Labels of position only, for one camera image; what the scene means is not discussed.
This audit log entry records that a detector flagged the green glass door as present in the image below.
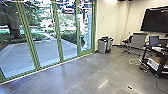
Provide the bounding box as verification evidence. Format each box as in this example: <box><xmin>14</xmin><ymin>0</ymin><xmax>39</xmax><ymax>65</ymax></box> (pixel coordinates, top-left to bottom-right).
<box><xmin>75</xmin><ymin>0</ymin><xmax>97</xmax><ymax>57</ymax></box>

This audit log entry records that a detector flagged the grey indoor waste bin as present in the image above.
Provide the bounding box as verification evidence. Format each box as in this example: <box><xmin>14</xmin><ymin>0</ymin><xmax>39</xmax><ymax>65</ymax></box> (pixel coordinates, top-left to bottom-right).
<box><xmin>97</xmin><ymin>38</ymin><xmax>109</xmax><ymax>55</ymax></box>

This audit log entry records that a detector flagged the dark bin with green lid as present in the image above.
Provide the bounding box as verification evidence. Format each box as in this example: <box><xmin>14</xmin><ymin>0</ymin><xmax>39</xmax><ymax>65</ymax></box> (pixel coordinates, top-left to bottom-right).
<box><xmin>101</xmin><ymin>35</ymin><xmax>115</xmax><ymax>53</ymax></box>

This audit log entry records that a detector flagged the green shrub bed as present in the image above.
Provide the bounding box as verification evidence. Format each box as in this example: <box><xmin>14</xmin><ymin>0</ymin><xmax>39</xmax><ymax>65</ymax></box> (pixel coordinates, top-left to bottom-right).
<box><xmin>61</xmin><ymin>29</ymin><xmax>86</xmax><ymax>46</ymax></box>

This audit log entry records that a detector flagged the large tree trunk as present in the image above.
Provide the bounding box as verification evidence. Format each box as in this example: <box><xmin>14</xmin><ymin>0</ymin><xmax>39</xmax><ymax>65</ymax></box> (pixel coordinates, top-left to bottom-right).
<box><xmin>4</xmin><ymin>6</ymin><xmax>23</xmax><ymax>39</ymax></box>

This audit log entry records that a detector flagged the black wheeled cart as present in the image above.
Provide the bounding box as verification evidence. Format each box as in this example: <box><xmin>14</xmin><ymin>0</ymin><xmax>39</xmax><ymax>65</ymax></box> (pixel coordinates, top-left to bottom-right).
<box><xmin>138</xmin><ymin>34</ymin><xmax>168</xmax><ymax>79</ymax></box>

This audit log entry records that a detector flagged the white wall switch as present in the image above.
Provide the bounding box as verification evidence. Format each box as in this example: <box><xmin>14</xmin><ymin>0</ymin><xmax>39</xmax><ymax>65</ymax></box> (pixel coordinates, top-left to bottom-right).
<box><xmin>101</xmin><ymin>14</ymin><xmax>107</xmax><ymax>20</ymax></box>

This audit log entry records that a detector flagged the black wall television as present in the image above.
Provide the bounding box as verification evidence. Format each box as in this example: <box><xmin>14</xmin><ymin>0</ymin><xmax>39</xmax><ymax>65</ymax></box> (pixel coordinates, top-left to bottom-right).
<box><xmin>140</xmin><ymin>5</ymin><xmax>168</xmax><ymax>34</ymax></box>

